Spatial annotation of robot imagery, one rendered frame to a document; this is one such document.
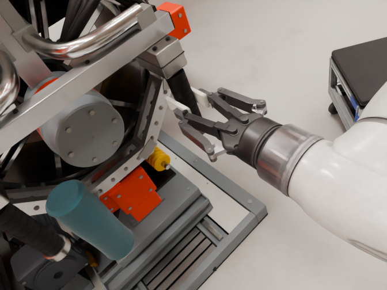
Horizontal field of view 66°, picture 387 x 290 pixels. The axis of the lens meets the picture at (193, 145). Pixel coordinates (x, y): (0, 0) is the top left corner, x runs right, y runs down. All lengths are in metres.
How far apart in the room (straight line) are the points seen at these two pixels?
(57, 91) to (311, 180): 0.35
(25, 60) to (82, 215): 0.32
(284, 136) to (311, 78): 1.47
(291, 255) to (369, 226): 0.91
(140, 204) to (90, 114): 0.45
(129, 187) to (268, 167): 0.54
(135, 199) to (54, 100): 0.51
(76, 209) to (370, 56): 1.21
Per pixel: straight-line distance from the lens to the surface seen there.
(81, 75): 0.47
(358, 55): 1.43
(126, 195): 0.88
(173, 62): 0.51
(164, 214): 1.17
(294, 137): 0.40
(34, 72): 0.66
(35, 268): 1.13
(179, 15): 0.77
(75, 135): 0.55
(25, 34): 0.61
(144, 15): 0.50
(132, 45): 0.49
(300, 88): 1.81
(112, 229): 0.76
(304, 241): 1.27
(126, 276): 1.21
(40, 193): 0.83
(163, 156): 0.91
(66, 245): 0.59
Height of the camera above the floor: 1.18
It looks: 46 degrees down
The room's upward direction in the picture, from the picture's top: 25 degrees counter-clockwise
